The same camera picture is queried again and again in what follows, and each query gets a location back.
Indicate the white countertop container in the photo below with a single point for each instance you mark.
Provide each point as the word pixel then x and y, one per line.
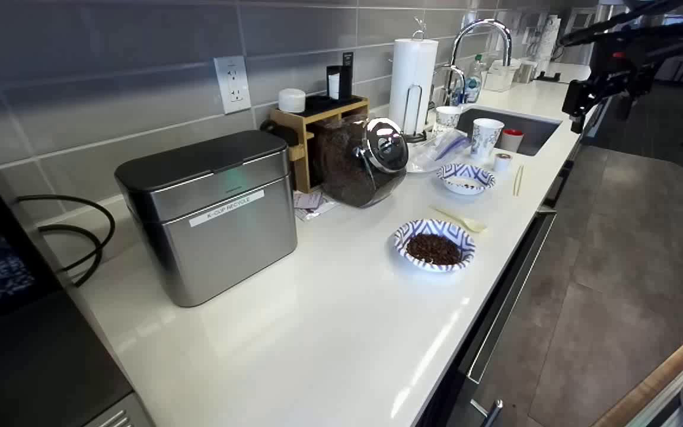
pixel 502 77

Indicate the chrome kitchen faucet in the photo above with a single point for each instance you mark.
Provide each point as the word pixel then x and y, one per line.
pixel 479 24

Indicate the stainless steel countertop bin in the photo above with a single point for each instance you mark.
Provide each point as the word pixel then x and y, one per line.
pixel 224 239

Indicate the tall black box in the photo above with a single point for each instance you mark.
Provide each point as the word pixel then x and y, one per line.
pixel 347 74

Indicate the blue patterned bowl many beans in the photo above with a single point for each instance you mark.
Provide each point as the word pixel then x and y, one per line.
pixel 403 239

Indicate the white wall power outlet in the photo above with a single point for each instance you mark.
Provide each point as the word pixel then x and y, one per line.
pixel 234 84

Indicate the glass coffee bean jar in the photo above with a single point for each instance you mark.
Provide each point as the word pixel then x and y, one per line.
pixel 349 169

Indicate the dark kitchen sink basin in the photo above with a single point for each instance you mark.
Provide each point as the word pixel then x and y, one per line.
pixel 535 131

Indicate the metal paper towel holder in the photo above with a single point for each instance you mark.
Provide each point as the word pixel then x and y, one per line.
pixel 405 103

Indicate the white paper towel roll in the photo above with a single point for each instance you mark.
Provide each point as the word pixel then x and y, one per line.
pixel 416 68

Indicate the small red lid cup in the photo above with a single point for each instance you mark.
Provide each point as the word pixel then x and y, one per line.
pixel 512 138

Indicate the clear plastic bag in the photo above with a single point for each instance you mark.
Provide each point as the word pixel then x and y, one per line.
pixel 437 152

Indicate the light wooden stir stick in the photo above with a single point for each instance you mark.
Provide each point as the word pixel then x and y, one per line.
pixel 517 181

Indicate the wooden countertop organizer shelf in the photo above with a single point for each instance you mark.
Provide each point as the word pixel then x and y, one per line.
pixel 305 145

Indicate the wooden board edge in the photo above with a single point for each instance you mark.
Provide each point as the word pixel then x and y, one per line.
pixel 658 375

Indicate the black box with white label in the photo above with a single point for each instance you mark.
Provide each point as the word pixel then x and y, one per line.
pixel 332 84

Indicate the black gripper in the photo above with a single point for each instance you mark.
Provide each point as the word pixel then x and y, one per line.
pixel 583 95

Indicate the dish soap bottle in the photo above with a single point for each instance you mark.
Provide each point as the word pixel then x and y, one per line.
pixel 475 79

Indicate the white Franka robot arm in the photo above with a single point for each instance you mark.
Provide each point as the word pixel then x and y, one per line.
pixel 633 39

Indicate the small white round jar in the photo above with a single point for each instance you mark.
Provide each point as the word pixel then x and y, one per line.
pixel 293 100

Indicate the large coffee bean heap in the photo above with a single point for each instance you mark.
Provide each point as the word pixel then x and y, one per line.
pixel 435 249

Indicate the blue patterned bowl few beans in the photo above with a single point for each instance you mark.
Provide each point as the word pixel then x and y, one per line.
pixel 465 184

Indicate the dark grey appliance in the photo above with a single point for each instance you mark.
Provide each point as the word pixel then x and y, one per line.
pixel 34 370

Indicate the plain white cup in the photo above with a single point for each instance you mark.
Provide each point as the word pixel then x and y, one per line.
pixel 449 116

